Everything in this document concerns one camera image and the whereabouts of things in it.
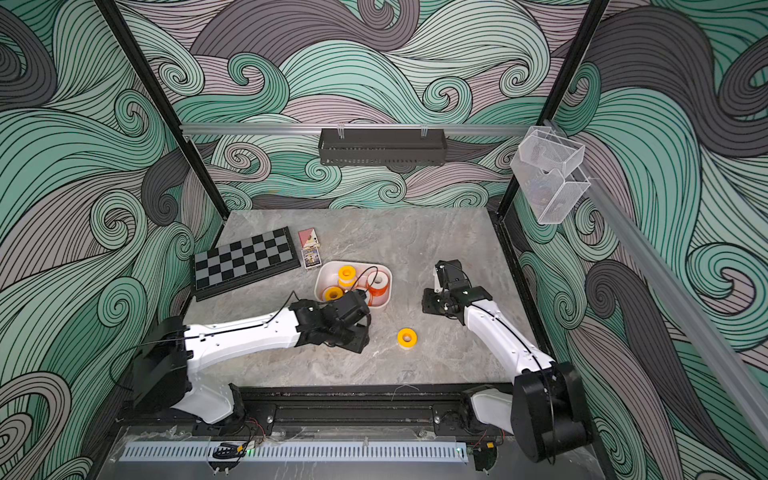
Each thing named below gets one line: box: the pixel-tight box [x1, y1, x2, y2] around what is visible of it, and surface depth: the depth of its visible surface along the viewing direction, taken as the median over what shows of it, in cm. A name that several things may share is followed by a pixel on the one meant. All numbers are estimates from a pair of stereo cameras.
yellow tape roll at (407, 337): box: [397, 327, 419, 350], surface depth 87 cm
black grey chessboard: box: [193, 226, 301, 302], surface depth 103 cm
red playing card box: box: [298, 227, 321, 250], surface depth 113 cm
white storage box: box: [314, 260, 393, 309], surface depth 97 cm
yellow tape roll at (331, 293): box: [320, 285, 345, 302], surface depth 95 cm
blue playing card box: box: [301, 248, 322, 269], surface depth 106 cm
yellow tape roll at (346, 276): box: [338, 265, 357, 289], surface depth 97 cm
